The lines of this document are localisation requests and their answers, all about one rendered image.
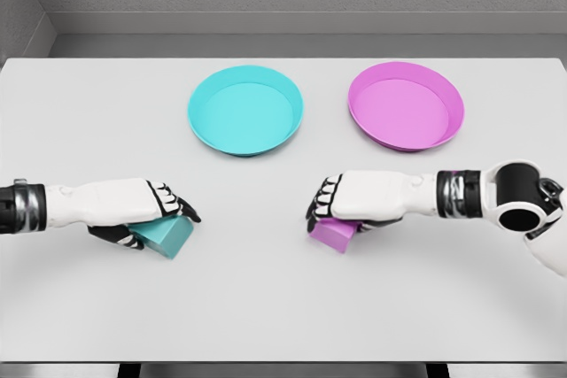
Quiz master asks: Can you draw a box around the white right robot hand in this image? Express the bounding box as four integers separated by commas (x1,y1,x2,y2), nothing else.
305,169,406,235

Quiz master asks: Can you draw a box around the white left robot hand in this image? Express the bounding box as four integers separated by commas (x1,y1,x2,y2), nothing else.
86,177,202,251

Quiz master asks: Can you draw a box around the cyan block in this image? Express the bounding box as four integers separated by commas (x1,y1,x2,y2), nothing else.
128,215,197,260

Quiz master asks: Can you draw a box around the pink block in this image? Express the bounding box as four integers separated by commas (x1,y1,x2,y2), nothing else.
308,217,358,255

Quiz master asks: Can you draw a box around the pink plate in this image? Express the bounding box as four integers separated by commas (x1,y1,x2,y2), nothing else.
346,61,466,153

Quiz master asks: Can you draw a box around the cyan plate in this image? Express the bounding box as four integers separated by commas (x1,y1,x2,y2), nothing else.
187,65,307,158

